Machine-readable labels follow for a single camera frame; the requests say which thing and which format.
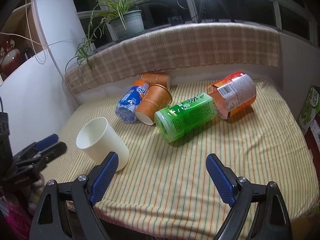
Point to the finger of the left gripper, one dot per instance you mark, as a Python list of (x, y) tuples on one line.
[(36, 147), (49, 154)]

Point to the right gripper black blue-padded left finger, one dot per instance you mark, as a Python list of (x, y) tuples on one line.
[(51, 218)]

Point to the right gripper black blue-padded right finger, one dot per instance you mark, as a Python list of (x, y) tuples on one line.
[(271, 219)]

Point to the white plastic cup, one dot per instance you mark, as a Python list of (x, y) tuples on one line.
[(97, 139)]

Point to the orange paper cup front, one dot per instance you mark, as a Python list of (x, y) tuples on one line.
[(157, 98)]

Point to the orange paper cup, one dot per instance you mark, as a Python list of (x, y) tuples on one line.
[(157, 98), (157, 79)]

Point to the orange paper cup rear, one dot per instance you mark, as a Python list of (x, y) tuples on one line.
[(157, 79)]

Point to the pink sleeve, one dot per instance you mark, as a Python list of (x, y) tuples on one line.
[(18, 218)]

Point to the red white vase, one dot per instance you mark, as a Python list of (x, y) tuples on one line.
[(10, 56)]

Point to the blue orange plastic bottle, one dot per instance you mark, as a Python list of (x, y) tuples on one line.
[(127, 105)]

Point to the striped yellow cloth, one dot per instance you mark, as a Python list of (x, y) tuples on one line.
[(165, 189)]

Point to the green cardboard box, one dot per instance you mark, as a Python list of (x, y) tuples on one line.
[(308, 121)]

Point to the red orange labelled bottle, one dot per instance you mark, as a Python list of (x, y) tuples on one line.
[(232, 94)]

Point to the green tea bottle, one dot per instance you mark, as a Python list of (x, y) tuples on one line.
[(173, 122)]

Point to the potted spider plant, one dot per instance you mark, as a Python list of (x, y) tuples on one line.
[(123, 16)]

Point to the brown plaid blanket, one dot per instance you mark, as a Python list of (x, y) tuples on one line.
[(181, 46)]

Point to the black tripod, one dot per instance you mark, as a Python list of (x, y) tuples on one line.
[(207, 10)]

